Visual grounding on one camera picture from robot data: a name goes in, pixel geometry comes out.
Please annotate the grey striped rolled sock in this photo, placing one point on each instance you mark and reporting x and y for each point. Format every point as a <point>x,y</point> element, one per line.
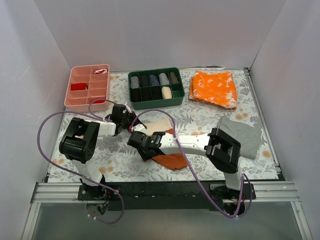
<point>134,82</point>

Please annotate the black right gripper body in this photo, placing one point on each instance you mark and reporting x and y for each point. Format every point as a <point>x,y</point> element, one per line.
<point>139,146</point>

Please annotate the black rolled sock front right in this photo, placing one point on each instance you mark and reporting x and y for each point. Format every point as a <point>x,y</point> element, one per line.
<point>156,93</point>

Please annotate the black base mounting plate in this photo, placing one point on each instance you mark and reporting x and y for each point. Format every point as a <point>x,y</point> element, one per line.
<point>166,195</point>

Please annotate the orange white patterned cloth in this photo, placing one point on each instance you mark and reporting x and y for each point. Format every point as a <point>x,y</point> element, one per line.
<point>215,88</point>

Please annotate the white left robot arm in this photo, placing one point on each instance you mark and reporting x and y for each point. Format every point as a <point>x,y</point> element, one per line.
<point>79,141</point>

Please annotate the red white rolled underwear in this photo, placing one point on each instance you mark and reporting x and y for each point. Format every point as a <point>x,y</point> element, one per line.
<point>101,71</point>

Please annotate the black rolled sock front left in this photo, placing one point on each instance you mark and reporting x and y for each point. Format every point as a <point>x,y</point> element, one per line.
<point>135,95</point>

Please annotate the red rolled underwear front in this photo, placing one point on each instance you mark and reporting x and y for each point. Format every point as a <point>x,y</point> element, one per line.
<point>98,101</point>

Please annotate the grey folded cloth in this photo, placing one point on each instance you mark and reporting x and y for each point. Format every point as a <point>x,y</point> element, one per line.
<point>249,137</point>

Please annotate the cream rolled sock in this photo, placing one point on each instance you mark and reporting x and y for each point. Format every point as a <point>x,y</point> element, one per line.
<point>166,92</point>

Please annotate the orange and cream underwear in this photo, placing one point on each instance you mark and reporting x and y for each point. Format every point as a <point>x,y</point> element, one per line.
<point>174,161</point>

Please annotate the dark grey rolled sock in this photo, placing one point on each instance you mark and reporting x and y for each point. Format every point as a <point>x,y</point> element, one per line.
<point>173,78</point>

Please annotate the green divided organiser box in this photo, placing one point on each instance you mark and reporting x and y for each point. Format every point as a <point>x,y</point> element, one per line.
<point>178,91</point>

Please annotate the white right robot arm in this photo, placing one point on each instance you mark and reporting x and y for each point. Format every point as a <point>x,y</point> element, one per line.
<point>222,150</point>

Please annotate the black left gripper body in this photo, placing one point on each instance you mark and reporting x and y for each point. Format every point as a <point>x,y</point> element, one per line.
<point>132,120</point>

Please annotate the white grey striped sock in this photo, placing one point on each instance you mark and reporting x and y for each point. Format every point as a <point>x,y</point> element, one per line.
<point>163,79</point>

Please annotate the pink divided organiser box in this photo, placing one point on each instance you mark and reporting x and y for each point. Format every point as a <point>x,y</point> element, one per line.
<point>88,87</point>

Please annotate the floral patterned table mat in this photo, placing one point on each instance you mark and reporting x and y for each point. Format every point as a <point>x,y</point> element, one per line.
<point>119,162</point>

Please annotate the black rolled sock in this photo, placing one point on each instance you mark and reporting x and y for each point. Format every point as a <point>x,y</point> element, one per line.
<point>144,81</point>
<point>135,95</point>
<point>156,93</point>
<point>146,94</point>

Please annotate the black rolled sock front middle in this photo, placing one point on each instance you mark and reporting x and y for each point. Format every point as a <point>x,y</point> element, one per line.
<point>146,94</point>

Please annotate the blue striped rolled sock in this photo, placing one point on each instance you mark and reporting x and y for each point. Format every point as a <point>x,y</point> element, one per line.
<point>154,80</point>

